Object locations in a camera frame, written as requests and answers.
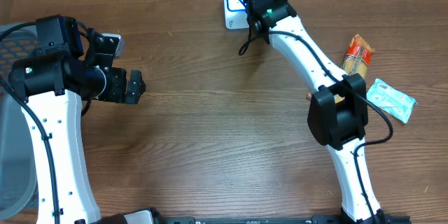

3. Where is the orange spaghetti packet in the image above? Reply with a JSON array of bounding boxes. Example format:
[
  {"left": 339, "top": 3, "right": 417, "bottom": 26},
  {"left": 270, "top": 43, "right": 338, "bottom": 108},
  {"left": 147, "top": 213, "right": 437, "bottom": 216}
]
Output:
[{"left": 334, "top": 33, "right": 376, "bottom": 104}]

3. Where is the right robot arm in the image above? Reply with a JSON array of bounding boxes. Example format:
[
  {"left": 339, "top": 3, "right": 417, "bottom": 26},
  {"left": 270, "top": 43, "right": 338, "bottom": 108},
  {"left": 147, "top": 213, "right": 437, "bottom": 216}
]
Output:
[{"left": 242, "top": 0, "right": 382, "bottom": 223}]

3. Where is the teal plastic packet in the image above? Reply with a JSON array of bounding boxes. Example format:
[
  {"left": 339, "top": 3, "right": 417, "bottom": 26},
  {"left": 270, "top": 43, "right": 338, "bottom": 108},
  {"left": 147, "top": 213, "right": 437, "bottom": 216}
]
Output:
[{"left": 367, "top": 78, "right": 417, "bottom": 123}]

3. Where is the white barcode scanner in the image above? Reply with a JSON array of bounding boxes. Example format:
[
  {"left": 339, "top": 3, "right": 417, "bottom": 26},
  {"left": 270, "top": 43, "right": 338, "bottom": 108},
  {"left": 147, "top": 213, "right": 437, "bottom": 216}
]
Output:
[{"left": 223, "top": 0, "right": 249, "bottom": 29}]

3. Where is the grey plastic mesh basket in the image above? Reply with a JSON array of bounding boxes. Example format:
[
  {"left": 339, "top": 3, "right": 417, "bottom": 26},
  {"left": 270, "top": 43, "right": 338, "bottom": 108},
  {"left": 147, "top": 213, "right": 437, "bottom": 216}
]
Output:
[{"left": 0, "top": 22, "right": 39, "bottom": 221}]

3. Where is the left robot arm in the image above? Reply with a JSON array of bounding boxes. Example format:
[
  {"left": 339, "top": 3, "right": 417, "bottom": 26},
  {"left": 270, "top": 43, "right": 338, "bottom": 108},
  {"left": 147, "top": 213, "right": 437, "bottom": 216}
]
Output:
[{"left": 3, "top": 15, "right": 154, "bottom": 224}]

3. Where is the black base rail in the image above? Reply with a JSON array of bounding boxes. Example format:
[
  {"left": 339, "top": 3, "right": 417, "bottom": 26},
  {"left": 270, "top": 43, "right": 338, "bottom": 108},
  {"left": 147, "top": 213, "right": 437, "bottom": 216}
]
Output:
[{"left": 160, "top": 215, "right": 412, "bottom": 224}]

